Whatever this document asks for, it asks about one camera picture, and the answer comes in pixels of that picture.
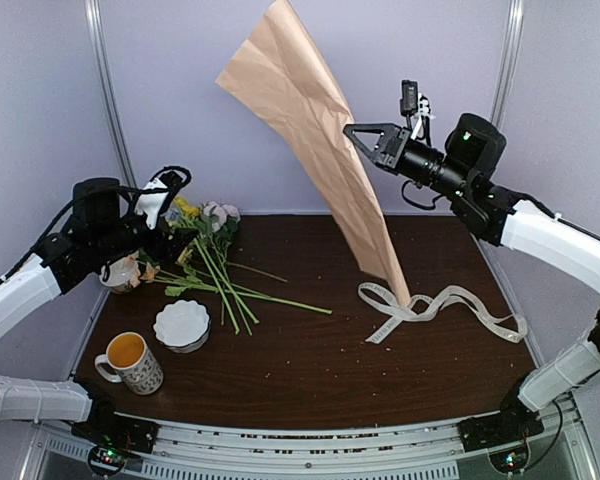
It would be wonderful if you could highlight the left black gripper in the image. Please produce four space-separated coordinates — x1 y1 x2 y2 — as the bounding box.
93 199 198 264

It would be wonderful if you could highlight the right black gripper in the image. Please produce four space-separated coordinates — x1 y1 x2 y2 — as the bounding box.
345 122 474 202

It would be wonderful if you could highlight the yellow flower stem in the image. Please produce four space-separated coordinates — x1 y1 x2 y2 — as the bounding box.
171 197 258 335

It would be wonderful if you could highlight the blue flower stem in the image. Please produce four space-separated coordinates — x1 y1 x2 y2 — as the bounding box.
164 205 181 224

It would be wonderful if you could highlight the pink rose stem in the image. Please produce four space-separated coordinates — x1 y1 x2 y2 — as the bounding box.
196 201 255 336

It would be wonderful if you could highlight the pink and green wrapping paper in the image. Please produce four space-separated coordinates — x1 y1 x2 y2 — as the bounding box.
216 1 411 305

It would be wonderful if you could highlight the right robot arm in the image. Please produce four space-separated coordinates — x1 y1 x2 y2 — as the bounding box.
343 113 600 442

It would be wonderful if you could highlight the peach blossom stem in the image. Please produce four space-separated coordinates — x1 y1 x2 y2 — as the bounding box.
136 251 218 298

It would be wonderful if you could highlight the cream yellow rose spray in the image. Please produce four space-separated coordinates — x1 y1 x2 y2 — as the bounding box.
129 249 334 315

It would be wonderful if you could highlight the small white patterned teacup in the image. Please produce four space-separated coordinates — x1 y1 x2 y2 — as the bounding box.
99 255 141 294

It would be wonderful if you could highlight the white scalloped bowl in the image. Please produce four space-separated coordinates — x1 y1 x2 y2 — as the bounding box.
153 300 211 354

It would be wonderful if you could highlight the patterned mug with orange inside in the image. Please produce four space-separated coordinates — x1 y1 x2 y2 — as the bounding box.
94 332 164 396

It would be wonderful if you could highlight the white printed ribbon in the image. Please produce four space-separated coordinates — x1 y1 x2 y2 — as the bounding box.
358 282 528 345

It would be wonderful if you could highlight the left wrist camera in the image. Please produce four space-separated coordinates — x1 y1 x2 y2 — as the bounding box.
132 166 192 230

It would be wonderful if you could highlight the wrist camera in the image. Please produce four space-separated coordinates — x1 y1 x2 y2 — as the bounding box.
132 166 192 230
400 80 435 146

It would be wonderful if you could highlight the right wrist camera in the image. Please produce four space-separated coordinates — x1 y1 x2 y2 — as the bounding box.
400 80 435 146

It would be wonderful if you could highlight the right aluminium frame post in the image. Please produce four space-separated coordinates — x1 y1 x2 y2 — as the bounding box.
491 0 525 129

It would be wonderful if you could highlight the aluminium frame post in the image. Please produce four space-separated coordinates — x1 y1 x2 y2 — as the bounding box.
84 0 138 187
491 0 525 129

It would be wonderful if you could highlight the aluminium front rail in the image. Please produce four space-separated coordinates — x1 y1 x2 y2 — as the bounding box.
27 389 589 480

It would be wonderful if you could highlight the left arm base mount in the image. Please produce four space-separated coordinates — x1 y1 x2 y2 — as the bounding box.
67 414 159 478

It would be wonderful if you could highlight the left aluminium frame post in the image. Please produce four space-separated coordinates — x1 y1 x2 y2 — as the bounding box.
84 0 138 187

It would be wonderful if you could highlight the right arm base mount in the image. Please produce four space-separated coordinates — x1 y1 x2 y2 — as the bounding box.
458 413 544 476

